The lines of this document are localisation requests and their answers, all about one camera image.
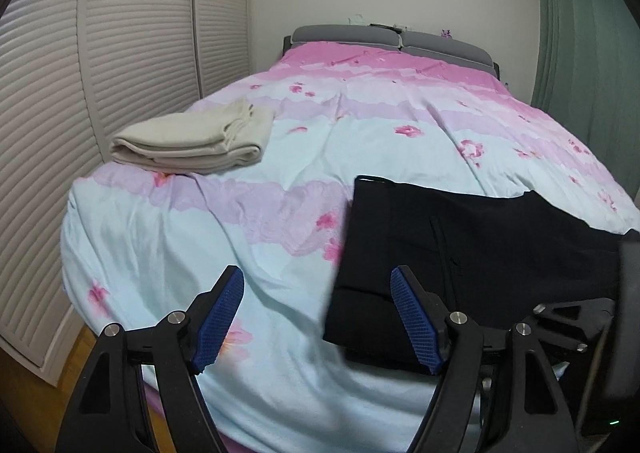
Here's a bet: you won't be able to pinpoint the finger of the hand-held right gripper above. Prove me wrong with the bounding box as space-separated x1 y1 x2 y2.
531 297 617 365

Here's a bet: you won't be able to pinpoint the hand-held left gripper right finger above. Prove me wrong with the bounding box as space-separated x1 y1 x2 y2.
389 265 583 453

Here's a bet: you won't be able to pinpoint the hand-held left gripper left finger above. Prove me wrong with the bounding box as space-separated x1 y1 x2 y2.
54 264 246 453

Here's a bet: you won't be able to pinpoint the black pants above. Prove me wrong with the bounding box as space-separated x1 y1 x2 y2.
322 175 640 374

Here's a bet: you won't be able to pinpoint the beige folded pants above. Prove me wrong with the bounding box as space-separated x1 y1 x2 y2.
110 100 275 171

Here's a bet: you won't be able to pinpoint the bed with pink floral duvet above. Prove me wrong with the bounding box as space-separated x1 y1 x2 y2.
60 40 640 439

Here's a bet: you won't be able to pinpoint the white louvered wardrobe door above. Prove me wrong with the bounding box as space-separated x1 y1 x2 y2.
0 0 116 389
192 0 251 99
77 0 203 169

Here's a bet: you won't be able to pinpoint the green curtain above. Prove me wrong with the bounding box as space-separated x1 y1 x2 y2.
530 0 640 219

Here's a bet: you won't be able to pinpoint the grey padded headboard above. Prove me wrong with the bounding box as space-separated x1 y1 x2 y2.
282 24 501 79

